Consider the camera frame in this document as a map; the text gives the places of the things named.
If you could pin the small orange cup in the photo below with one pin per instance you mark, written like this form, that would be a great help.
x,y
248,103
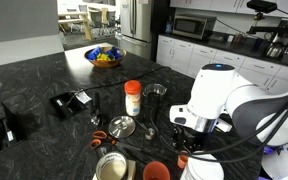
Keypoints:
x,y
182,160

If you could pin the wooden bowl of blocks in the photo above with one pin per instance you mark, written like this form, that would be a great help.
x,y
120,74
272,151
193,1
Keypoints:
x,y
105,57

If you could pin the small steel pot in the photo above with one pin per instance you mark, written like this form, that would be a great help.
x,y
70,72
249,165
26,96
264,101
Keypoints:
x,y
154,93

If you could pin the orange-lid spice jar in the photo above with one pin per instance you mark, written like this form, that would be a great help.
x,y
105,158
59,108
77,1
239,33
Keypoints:
x,y
132,89

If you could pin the black table outlet box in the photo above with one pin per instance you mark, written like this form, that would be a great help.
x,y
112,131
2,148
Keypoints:
x,y
69,104

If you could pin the black overhead camera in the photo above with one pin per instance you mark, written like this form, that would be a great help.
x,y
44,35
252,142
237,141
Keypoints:
x,y
262,6

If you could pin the black microwave oven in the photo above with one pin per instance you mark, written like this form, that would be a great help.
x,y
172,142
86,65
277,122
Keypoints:
x,y
194,26

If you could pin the red plastic cup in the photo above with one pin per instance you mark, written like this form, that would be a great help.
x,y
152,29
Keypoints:
x,y
156,170

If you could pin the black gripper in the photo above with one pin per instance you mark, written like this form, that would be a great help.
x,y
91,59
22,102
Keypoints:
x,y
186,139

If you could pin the orange-handled scissors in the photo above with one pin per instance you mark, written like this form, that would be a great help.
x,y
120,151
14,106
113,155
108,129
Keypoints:
x,y
101,137

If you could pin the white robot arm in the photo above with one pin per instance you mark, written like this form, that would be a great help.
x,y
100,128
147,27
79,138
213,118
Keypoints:
x,y
258,116

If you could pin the stainless steel refrigerator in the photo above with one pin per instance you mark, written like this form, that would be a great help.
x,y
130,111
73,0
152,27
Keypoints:
x,y
136,31

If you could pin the black can opener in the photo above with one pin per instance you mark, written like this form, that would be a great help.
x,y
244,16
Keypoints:
x,y
96,115

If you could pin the steel measuring spoon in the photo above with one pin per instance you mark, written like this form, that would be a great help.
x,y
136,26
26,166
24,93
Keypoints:
x,y
149,132

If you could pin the steel pot lid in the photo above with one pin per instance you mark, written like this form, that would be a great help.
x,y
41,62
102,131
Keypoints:
x,y
122,126

